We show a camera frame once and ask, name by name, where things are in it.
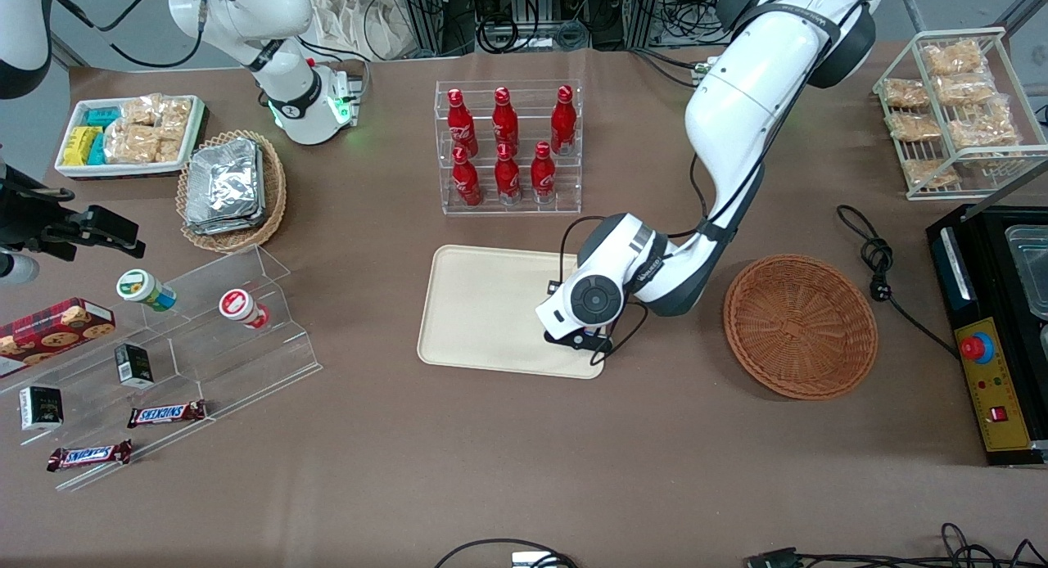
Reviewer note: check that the clear plastic container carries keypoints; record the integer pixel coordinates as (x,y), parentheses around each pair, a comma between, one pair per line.
(1032,265)

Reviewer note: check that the aluminium frame rack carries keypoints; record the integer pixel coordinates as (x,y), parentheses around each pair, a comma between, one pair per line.
(524,3)

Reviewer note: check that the brown wicker basket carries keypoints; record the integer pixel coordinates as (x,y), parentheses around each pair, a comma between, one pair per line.
(802,331)

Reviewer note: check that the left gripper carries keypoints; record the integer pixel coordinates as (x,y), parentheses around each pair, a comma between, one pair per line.
(553,286)

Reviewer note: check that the clear acrylic stepped shelf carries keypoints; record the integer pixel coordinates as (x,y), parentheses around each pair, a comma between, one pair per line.
(246,355)

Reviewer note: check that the white rectangular bin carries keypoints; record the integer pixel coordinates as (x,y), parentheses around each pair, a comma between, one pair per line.
(131,171)

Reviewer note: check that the yellow control panel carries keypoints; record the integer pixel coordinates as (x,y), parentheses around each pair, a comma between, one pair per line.
(1003,396)

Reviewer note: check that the silver foil wrapped pack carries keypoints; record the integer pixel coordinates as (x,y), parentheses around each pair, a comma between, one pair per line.
(225,183)
(217,227)

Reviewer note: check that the red tartan cookie box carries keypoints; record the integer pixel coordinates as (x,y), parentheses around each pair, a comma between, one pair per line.
(49,331)

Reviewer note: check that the cream plastic tray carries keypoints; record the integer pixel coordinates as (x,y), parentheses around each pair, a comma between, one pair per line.
(483,310)

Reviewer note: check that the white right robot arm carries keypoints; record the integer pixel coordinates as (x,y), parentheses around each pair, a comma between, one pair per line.
(278,11)

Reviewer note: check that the red lidded yogurt cup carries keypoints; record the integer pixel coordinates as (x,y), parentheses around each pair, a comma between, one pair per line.
(241,306)

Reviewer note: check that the light wicker basket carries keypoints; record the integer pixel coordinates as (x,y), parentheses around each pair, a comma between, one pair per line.
(237,241)

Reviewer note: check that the teal snack packet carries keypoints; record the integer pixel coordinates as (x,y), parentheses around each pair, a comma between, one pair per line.
(102,116)
(97,149)

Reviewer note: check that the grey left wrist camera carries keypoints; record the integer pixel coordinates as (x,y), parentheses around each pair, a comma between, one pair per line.
(555,313)

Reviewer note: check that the small grey device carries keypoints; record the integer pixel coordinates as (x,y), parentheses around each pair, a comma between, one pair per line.
(532,560)

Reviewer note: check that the beige cloth bag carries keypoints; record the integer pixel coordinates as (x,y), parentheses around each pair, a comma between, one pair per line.
(352,24)

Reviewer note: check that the green sunflower lidded cup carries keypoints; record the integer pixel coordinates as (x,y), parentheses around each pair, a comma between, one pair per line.
(141,287)

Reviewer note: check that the yellow snack packet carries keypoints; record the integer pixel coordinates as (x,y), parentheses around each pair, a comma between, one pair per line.
(79,145)

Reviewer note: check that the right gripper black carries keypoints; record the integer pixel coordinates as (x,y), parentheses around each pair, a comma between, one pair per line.
(31,219)

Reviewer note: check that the red cola bottle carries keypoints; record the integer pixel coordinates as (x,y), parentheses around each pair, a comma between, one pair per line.
(563,119)
(508,177)
(505,118)
(467,179)
(461,119)
(543,173)

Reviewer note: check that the small black drink carton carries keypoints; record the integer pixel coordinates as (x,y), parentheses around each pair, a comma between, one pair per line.
(133,365)
(41,407)

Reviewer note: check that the red emergency stop button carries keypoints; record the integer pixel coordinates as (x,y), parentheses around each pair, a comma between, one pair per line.
(977,347)

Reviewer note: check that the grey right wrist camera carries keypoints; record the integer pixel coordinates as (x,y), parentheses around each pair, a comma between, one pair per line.
(16,269)

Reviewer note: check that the clear acrylic bottle rack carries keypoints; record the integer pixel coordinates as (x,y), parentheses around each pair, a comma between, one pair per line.
(528,101)

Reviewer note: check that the black countertop appliance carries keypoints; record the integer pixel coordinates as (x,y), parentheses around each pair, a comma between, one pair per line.
(1038,404)

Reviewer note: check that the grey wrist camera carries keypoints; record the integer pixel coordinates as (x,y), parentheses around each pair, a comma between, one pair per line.
(16,269)
(555,313)

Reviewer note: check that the Snickers chocolate bar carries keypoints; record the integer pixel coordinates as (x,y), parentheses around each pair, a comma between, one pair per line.
(166,413)
(88,455)

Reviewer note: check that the clear bag of rice crackers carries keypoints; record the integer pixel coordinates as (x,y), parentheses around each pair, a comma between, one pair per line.
(905,92)
(966,87)
(929,171)
(954,56)
(141,110)
(982,130)
(169,146)
(131,145)
(176,114)
(913,126)

